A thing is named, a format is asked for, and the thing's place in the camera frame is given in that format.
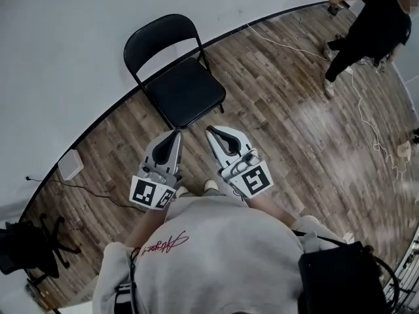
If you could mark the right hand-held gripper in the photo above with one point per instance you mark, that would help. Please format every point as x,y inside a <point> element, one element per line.
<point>252,178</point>

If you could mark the person's right forearm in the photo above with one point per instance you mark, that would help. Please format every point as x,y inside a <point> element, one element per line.
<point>268,208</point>

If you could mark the person's grey sweatshirt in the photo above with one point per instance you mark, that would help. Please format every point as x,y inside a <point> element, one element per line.
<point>209,257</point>

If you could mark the white flat box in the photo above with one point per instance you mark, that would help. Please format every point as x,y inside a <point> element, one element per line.
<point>71,165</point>

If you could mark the black office chair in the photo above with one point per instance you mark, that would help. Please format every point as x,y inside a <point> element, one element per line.
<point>29,257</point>

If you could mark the small dark floor device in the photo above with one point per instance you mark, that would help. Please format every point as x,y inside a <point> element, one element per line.
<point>334,9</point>

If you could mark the person's shoe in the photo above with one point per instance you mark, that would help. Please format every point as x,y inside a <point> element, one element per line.
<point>182,191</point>
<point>210,185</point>

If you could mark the black box pack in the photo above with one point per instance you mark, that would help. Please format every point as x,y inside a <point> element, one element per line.
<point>340,280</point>

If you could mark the person's right shoe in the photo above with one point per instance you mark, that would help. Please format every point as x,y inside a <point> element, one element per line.
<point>210,185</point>

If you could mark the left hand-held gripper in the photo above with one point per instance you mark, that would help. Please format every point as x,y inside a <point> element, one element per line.
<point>154,188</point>

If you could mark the beige small object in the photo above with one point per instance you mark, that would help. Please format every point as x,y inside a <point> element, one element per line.
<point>404,150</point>

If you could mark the person's left forearm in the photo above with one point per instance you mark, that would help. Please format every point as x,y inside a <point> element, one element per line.
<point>145,224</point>

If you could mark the person's left shoe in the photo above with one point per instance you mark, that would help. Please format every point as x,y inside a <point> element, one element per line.
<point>182,191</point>

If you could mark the black folding chair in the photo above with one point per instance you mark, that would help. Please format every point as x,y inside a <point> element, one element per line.
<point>186,88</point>

